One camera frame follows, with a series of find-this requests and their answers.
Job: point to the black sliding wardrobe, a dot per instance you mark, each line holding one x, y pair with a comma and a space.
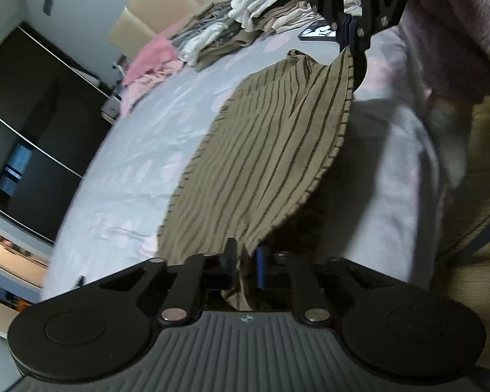
32, 130

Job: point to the person's purple fleece top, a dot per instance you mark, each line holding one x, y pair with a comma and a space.
461, 20

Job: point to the olive striped shirt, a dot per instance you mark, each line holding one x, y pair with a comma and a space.
261, 151

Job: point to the person's tan pants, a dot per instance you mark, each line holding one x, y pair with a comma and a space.
486, 294

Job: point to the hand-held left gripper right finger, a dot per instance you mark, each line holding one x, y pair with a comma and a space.
262, 265

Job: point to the dark wall switch panel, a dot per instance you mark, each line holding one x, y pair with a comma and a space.
49, 0

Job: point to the bed with dotted blue sheet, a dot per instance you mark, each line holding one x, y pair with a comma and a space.
147, 151

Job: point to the pile of folded clothes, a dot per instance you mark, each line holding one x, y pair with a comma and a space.
228, 34

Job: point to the lit display shelf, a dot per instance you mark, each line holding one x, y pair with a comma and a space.
8, 253

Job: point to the grey nightstand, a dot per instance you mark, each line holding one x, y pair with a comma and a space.
110, 108

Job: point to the smartphone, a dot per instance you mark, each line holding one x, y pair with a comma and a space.
316, 31

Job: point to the beige padded headboard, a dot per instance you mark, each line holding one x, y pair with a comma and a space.
167, 4

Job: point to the pale pink frilled pillow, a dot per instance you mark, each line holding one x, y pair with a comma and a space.
147, 88

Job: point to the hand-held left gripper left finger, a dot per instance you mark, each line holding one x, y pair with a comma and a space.
230, 262

